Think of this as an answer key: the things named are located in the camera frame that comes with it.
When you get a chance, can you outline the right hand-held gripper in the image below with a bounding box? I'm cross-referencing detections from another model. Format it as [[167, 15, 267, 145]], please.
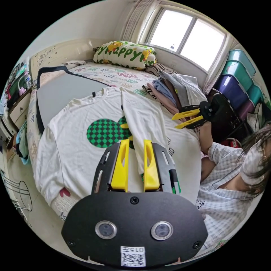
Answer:
[[171, 94, 238, 130]]

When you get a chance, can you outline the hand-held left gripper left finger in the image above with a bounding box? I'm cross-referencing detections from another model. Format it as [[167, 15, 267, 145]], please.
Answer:
[[111, 139, 130, 190]]

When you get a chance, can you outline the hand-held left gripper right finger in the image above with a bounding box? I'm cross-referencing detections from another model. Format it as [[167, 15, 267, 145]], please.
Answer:
[[143, 139, 160, 193]]

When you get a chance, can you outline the white long sleeve green print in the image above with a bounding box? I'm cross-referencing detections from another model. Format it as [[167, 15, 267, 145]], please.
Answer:
[[34, 87, 182, 207]]

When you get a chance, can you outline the person's right forearm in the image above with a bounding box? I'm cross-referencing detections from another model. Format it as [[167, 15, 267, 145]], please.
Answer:
[[199, 123, 215, 153]]

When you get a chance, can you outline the pile of clothes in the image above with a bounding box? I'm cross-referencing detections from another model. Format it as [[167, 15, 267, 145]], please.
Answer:
[[142, 70, 209, 134]]

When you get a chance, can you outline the purple storage bin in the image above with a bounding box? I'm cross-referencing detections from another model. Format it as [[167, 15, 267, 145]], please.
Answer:
[[239, 99, 255, 124], [213, 74, 248, 111]]

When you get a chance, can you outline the brown striped pillow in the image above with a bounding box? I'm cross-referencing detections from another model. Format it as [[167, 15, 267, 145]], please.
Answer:
[[145, 62, 180, 79]]

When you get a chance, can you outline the cream striped curtain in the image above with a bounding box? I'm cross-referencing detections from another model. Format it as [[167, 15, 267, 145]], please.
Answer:
[[125, 0, 164, 45], [203, 38, 240, 95]]

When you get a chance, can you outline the teal storage bin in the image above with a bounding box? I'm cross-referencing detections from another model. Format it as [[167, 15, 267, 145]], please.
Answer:
[[228, 49, 257, 77], [246, 84, 265, 104], [221, 60, 254, 90]]

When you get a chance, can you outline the person's body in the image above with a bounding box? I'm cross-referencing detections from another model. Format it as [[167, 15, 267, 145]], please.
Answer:
[[196, 125, 271, 254]]

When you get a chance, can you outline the bed with printed sheet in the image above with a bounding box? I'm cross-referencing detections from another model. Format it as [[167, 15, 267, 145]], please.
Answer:
[[26, 38, 204, 222]]

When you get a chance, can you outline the window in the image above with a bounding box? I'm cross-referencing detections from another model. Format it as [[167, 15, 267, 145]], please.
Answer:
[[146, 7, 227, 71]]

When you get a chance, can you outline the white pillow with duck print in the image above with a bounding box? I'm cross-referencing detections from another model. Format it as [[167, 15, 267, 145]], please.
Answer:
[[93, 40, 158, 71]]

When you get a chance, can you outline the grey board with black edge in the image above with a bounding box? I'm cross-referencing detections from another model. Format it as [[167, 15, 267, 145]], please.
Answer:
[[36, 66, 119, 133]]

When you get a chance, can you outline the cream bedside cupboard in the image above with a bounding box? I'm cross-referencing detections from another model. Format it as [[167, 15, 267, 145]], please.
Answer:
[[4, 63, 34, 130]]

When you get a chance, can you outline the black wire rack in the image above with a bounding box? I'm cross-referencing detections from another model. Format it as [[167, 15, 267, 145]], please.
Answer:
[[0, 176, 33, 212]]

